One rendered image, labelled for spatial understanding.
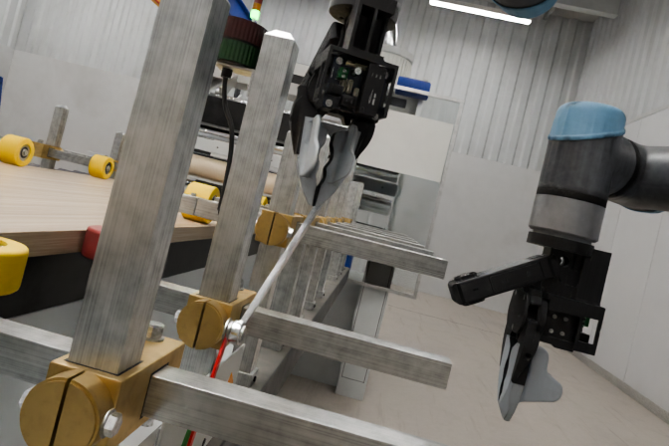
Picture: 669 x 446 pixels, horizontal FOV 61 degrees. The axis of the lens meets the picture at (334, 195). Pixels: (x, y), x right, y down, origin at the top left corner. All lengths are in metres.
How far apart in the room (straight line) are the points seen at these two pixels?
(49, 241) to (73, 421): 0.32
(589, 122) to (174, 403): 0.49
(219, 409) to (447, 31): 9.78
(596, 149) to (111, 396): 0.52
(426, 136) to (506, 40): 7.10
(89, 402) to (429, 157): 2.88
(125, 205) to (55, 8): 11.53
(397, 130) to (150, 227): 2.84
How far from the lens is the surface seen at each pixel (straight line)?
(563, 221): 0.65
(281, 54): 0.64
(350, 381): 3.29
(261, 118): 0.63
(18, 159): 1.75
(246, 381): 0.91
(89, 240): 0.71
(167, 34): 0.40
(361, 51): 0.55
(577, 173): 0.66
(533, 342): 0.65
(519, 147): 9.87
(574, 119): 0.67
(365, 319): 3.21
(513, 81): 10.02
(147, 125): 0.39
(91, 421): 0.39
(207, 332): 0.61
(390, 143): 3.16
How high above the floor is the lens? 1.00
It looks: 1 degrees up
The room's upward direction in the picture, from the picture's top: 14 degrees clockwise
